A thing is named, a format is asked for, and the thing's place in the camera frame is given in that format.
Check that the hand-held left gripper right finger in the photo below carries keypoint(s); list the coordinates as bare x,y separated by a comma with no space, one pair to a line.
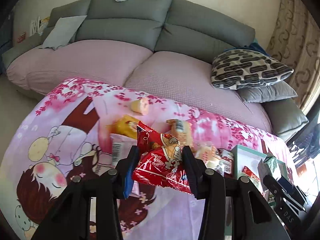
190,172

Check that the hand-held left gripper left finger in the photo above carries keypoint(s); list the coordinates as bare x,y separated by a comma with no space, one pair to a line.
128,180

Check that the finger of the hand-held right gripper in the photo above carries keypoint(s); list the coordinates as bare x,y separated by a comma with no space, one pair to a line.
287,183
275,186

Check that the green snack packet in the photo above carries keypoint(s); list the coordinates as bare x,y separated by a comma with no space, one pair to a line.
271,165

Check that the long red snack packet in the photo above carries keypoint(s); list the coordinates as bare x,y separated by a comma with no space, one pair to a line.
248,172

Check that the red cartoon snack packet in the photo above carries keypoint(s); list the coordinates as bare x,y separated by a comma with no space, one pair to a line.
160,165

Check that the teal cardboard box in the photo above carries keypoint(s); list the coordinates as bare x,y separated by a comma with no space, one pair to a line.
250,155

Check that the yellow snack packet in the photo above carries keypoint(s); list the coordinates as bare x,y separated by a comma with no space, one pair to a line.
125,127

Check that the jelly cup with pink lid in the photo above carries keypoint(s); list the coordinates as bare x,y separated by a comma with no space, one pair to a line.
140,106

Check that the clear packet with white bun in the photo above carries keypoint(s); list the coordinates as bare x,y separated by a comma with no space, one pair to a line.
208,155

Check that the pink snack packet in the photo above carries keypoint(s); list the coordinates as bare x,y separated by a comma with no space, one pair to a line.
117,145

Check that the dark red snack packet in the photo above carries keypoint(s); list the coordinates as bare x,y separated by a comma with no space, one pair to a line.
226,160

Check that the peach bread packet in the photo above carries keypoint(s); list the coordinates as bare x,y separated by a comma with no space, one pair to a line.
180,130

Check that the printed pink blanket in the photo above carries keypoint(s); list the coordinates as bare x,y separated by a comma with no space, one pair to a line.
62,120

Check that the grey pillow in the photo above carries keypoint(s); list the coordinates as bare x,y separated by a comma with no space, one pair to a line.
270,92

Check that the pink sofa cover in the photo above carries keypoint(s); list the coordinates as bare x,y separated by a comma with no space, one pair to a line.
175,80

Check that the black and white patterned pillow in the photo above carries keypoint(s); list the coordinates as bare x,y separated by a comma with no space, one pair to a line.
250,67

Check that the blue cloth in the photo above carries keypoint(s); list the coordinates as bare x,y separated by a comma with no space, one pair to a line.
257,48

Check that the beige patterned curtain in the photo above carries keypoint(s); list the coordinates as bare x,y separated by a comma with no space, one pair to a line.
287,42

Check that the pale green cushion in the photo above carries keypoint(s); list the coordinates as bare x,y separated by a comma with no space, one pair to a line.
62,30

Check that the grey-green sofa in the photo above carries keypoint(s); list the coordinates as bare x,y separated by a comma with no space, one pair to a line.
125,15

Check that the white paper cards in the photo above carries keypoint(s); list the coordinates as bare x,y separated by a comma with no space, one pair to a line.
37,26

